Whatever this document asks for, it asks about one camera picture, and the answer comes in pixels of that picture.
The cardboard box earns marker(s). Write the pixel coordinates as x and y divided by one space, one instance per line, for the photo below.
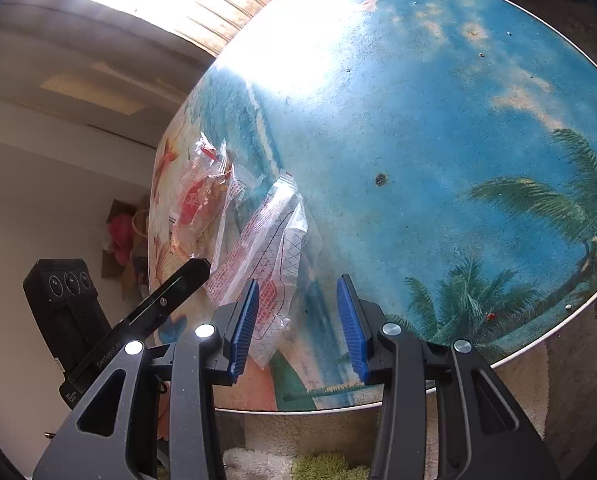
123 260

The clear wrapper with black grid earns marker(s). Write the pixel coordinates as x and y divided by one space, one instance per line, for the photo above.
298 245

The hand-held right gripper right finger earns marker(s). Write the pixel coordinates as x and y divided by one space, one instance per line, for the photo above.
351 330

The green fluffy rug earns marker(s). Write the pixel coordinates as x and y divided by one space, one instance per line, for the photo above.
331 467

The clear wrapper with red print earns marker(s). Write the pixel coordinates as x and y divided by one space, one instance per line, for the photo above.
198 200

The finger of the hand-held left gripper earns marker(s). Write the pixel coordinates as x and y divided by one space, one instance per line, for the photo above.
168 295

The window railing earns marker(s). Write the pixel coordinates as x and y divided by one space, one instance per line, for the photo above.
248 5

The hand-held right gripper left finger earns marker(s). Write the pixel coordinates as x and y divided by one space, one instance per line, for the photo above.
241 332

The beige curtain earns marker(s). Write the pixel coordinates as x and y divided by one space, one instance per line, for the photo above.
78 60

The pink plush item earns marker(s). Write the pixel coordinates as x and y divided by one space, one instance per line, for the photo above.
121 235

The clear wrapper with red grid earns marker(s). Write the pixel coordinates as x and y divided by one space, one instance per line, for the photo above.
258 255

